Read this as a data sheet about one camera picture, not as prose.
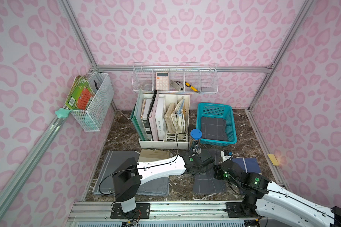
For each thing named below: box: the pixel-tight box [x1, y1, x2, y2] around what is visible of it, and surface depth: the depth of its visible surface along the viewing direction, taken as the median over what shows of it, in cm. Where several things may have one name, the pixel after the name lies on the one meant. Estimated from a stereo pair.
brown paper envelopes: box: [164, 96, 186, 138], surface depth 90 cm
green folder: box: [129, 87, 149, 142], surface depth 80 cm
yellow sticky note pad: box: [267, 154, 279, 166], surface depth 97 cm
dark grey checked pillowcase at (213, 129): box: [200, 116, 229, 142], surface depth 106 cm
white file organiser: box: [138, 93, 190, 150], surface depth 92 cm
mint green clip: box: [54, 107, 73, 119], surface depth 64 cm
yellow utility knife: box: [184, 81, 199, 92], surface depth 100 cm
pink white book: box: [148, 90, 165, 141], surface depth 87 cm
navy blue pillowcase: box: [231, 157, 262, 174], surface depth 90 cm
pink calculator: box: [155, 71, 170, 91], surface depth 97 cm
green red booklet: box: [64, 74, 96, 111], surface depth 73 cm
